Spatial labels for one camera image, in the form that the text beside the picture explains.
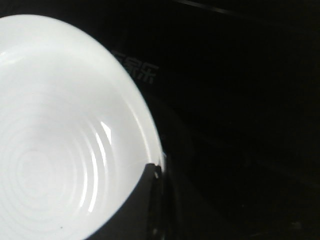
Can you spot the black glass gas cooktop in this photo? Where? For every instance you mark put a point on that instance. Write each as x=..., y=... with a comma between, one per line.
x=234, y=87

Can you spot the white ceramic plate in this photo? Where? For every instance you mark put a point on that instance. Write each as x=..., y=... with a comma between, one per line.
x=75, y=131

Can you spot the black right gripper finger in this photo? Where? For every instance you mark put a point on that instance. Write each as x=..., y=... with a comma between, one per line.
x=141, y=216

